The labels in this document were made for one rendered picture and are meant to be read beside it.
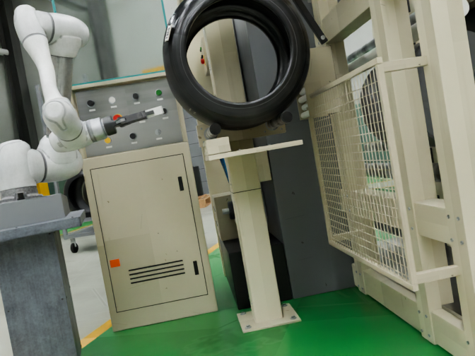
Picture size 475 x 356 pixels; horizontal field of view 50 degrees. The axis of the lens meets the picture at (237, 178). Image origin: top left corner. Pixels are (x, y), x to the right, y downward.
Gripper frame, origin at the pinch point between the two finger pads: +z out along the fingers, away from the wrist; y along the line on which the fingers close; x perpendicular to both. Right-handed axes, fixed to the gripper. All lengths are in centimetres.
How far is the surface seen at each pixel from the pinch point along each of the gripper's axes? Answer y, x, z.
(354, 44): 847, -104, 418
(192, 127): 983, -48, 47
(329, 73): 19, 4, 78
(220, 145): -11.3, 20.5, 20.0
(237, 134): 23.2, 17.9, 31.3
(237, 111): -12.1, 10.2, 30.0
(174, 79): -9.8, -8.3, 11.4
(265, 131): 23, 21, 44
